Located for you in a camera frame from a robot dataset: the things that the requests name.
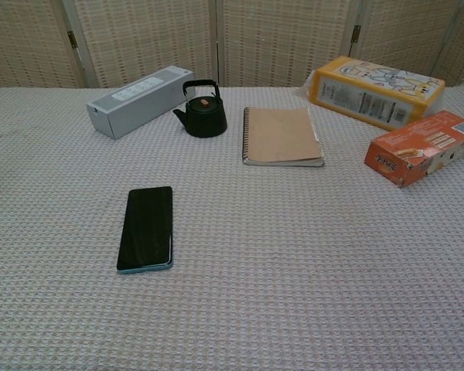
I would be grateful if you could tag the black smartphone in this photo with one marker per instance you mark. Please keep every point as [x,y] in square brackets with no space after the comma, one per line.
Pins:
[147,228]

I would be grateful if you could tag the white woven tablecloth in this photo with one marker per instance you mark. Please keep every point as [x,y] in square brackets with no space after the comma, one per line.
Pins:
[255,270]

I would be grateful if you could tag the brown spiral notebook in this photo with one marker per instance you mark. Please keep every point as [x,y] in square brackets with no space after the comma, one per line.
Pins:
[280,135]

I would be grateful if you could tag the black cast iron teapot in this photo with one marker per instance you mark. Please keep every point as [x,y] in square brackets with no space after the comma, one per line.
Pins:
[205,116]

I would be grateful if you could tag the grey rectangular box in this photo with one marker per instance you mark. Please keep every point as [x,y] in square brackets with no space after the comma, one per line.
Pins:
[135,102]

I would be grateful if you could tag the woven folding screen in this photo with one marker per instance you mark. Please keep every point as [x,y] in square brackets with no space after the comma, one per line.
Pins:
[255,38]

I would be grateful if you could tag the yellow cartoon print box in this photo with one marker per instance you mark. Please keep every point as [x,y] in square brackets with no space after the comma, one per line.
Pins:
[375,92]

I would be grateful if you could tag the orange snack box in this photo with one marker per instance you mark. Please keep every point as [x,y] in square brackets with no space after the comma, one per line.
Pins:
[421,148]

